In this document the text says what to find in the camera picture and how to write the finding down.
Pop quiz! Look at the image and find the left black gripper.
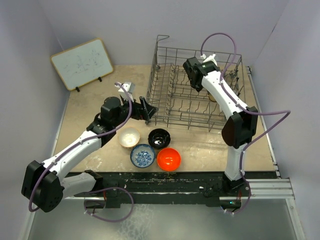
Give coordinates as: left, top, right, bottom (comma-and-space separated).
112, 94, 158, 128

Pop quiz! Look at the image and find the black glossy bowl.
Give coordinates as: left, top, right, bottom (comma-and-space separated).
148, 128, 171, 150

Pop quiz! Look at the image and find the grey wire dish rack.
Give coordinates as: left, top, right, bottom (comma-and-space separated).
144, 34, 247, 133

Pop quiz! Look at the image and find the brown rimmed cream bowl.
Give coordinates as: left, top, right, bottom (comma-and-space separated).
207, 92, 217, 103

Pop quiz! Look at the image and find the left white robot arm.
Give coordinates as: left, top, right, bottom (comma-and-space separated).
21, 96, 158, 213

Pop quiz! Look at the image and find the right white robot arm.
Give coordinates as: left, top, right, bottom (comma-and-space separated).
182, 56, 258, 196

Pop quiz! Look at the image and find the beige white bowl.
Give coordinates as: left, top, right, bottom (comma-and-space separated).
117, 127, 141, 148

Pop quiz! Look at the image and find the blue white patterned bowl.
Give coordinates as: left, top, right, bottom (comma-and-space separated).
130, 144, 156, 168

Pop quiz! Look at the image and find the orange bowl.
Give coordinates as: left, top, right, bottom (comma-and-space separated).
156, 147, 182, 172

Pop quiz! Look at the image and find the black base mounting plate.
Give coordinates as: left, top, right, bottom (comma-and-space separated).
75, 171, 250, 208

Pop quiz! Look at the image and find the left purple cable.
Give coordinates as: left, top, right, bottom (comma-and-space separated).
27, 82, 135, 222

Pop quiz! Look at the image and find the purple cable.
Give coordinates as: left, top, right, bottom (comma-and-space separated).
27, 82, 135, 222
201, 32, 291, 216

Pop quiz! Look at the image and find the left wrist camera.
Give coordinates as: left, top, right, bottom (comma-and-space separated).
115, 82, 136, 102

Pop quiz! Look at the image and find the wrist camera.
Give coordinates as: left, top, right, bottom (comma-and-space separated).
200, 53, 217, 65
115, 82, 136, 102

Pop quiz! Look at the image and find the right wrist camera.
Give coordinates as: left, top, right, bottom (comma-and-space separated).
200, 53, 217, 65

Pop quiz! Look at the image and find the small whiteboard with wood frame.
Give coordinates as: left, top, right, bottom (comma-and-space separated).
50, 38, 114, 91

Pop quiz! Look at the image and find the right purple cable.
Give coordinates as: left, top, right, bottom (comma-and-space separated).
201, 32, 291, 216

